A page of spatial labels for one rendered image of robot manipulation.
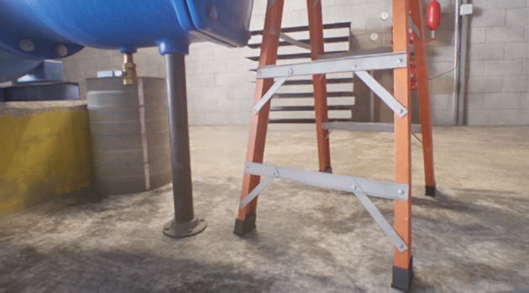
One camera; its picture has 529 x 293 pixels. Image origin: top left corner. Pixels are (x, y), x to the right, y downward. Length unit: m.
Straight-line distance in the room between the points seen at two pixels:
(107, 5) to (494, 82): 4.17
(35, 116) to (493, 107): 4.42
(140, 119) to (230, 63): 3.09
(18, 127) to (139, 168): 0.48
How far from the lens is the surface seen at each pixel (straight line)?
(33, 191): 1.46
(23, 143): 1.41
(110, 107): 1.33
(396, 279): 0.71
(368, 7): 4.12
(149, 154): 1.35
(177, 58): 0.85
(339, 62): 0.73
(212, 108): 4.38
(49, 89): 1.90
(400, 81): 0.68
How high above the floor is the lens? 0.41
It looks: 6 degrees down
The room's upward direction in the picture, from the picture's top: 2 degrees counter-clockwise
